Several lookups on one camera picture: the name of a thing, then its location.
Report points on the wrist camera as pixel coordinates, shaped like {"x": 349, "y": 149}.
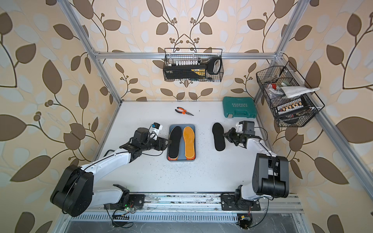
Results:
{"x": 154, "y": 130}
{"x": 239, "y": 127}

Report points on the black yellow tool box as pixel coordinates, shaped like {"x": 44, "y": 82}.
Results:
{"x": 192, "y": 72}

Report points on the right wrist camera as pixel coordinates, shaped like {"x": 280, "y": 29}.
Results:
{"x": 239, "y": 127}

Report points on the orange handled pliers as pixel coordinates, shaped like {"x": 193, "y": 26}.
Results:
{"x": 183, "y": 111}

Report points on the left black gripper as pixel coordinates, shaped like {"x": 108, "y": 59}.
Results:
{"x": 161, "y": 142}

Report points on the right wire basket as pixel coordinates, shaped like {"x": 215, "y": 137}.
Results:
{"x": 271, "y": 79}

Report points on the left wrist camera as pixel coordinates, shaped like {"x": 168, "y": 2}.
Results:
{"x": 154, "y": 130}

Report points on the blue storage box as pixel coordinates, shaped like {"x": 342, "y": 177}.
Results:
{"x": 181, "y": 156}

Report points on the wire basket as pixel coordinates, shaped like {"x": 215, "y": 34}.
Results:
{"x": 193, "y": 64}
{"x": 271, "y": 79}

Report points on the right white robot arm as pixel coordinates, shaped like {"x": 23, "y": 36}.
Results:
{"x": 270, "y": 177}

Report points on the back wire basket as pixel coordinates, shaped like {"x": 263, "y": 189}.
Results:
{"x": 193, "y": 64}

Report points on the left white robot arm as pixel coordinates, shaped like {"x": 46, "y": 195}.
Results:
{"x": 76, "y": 190}

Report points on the black insole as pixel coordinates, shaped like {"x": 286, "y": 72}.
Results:
{"x": 218, "y": 134}
{"x": 174, "y": 137}

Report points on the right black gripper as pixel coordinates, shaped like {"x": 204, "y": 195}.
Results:
{"x": 229, "y": 134}

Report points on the green tool case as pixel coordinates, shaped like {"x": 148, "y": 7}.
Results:
{"x": 239, "y": 107}

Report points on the drill bit set box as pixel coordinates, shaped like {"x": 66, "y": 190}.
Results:
{"x": 292, "y": 107}

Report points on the white paper bag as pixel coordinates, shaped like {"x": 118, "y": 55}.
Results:
{"x": 295, "y": 91}

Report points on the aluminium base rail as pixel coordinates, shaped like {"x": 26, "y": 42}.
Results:
{"x": 199, "y": 202}

